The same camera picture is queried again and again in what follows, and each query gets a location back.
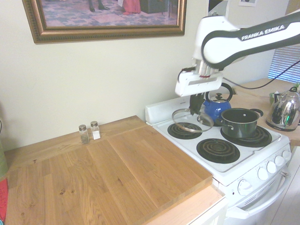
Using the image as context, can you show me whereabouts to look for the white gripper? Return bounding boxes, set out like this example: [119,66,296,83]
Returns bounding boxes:
[174,71,223,116]

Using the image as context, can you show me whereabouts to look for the glass pot lid black handle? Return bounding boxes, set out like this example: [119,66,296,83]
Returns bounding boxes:
[172,108,214,135]

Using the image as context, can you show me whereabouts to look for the black cooking pot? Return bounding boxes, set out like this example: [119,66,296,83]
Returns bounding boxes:
[215,107,264,139]

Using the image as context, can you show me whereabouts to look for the blue stovetop kettle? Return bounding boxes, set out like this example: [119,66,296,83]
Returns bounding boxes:
[203,82,233,120]

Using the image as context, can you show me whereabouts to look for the black coil burner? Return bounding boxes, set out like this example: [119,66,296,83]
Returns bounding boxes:
[220,126,273,148]
[196,138,241,164]
[167,122,203,139]

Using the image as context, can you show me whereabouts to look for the chrome electric kettle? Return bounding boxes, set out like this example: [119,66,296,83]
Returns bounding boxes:
[265,86,300,132]

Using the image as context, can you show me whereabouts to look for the white oven knob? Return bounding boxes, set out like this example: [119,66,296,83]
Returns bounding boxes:
[238,179,253,195]

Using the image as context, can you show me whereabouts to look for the large grey print poster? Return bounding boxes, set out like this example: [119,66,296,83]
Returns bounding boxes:
[208,0,230,18]

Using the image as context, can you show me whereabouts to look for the white window blinds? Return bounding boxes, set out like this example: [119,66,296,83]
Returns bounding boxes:
[268,44,300,83]

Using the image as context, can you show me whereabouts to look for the glass salt shaker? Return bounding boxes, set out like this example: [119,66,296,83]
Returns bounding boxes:
[90,120,101,141]

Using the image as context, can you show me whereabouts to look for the small grey print poster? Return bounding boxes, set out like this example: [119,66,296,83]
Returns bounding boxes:
[238,0,258,7]

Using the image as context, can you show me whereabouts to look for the white kitchen cabinet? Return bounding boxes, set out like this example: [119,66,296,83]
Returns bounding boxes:
[187,196,229,225]

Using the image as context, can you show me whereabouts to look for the white electric stove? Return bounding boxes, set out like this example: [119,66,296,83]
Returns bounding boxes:
[145,96,293,225]

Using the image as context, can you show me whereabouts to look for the glass pepper shaker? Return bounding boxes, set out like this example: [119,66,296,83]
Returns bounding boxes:
[78,125,90,144]

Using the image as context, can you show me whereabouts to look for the large wooden butcher board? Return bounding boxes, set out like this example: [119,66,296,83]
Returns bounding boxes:
[4,115,213,225]

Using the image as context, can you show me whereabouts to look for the gold framed painting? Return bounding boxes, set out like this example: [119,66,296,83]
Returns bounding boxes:
[22,0,188,44]

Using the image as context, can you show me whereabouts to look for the pale green utensil holder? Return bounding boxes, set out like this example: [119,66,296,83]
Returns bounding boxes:
[0,138,9,181]

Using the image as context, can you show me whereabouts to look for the black camera cable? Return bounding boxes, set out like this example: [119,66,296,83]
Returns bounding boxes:
[220,60,300,90]

